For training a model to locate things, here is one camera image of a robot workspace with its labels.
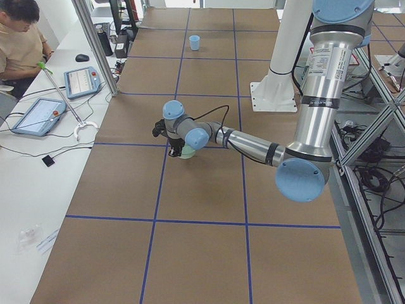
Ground black computer mouse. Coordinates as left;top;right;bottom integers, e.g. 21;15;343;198
75;54;89;62

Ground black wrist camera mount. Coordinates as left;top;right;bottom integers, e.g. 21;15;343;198
152;119;168;137

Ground small black square device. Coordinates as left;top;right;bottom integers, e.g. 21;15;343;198
42;155;55;167

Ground aluminium frame post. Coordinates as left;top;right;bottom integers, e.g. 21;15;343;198
72;0;118;97

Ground light blue plastic cup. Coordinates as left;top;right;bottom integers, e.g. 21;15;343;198
189;35;201;51

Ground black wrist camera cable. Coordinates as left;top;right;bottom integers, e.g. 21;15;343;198
191;105;241;149

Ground seated person beige shirt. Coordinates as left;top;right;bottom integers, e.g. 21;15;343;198
1;0;54;99

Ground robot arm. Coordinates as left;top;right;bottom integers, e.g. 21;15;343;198
153;1;374;203

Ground near blue teach pendant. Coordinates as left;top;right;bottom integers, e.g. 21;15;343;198
11;98;66;137

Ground black box with label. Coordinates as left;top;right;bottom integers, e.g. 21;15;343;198
115;35;129;59

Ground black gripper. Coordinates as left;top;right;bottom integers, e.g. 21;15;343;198
168;137;185;157

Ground blue teach pendant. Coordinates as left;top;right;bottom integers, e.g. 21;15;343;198
64;66;101;99
11;98;66;137

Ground black water bottle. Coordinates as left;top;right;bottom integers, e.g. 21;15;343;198
95;25;113;56

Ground light green plastic bowl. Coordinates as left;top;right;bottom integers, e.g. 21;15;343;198
179;144;196;160

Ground clear plastic bag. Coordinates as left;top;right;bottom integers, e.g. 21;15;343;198
16;224;42;254

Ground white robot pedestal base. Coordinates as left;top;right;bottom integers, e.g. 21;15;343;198
250;0;313;113

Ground far blue teach pendant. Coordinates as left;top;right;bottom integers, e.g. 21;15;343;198
64;66;101;99

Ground metal reacher grabber stick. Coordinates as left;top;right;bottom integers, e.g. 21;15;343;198
37;61;99;141

